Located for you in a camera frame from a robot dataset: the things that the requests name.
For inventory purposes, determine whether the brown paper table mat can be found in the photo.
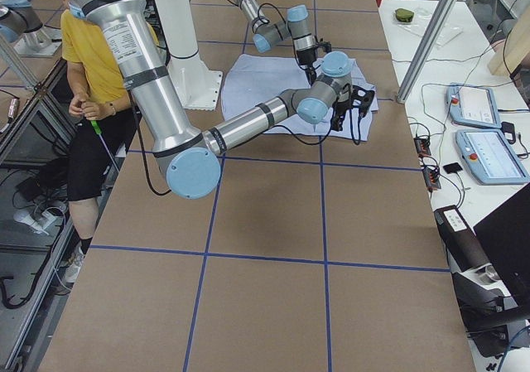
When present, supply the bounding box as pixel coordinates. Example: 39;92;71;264
40;0;475;371

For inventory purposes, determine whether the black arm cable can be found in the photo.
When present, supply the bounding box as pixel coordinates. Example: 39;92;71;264
219;0;332;58
130;98;373;197

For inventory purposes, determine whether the lower blue teach pendant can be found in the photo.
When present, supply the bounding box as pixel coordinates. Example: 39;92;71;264
455;128;529;185

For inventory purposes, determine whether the person in yellow shirt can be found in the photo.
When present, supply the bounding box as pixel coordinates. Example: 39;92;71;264
60;0;135;285

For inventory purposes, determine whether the blue teach pendant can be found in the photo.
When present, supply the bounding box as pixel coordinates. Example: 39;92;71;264
446;83;501;129
455;128;529;185

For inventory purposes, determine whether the aluminium frame post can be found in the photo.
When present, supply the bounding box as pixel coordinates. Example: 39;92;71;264
397;0;456;104

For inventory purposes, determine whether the black electronics box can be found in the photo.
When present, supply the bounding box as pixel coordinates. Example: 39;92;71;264
433;205;491;272

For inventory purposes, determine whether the small black pad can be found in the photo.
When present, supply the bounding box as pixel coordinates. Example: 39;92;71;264
443;162;463;174

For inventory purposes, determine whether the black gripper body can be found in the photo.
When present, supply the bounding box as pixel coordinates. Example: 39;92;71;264
296;47;316;67
333;84;352;117

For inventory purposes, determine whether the upper blue teach pendant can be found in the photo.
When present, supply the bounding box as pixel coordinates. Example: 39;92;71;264
446;83;501;129

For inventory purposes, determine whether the green handled tool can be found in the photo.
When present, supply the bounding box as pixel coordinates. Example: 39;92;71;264
90;120;123;172

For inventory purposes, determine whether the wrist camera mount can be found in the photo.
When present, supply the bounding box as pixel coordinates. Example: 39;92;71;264
313;36;333;57
350;85;375;118

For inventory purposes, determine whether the black monitor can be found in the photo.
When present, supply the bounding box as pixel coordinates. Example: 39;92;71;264
474;186;529;305

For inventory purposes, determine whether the green cloth pouch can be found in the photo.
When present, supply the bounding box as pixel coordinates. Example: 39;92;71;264
394;8;415;23

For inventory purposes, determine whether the light blue striped shirt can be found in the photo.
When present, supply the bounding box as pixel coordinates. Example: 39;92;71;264
221;54;380;143

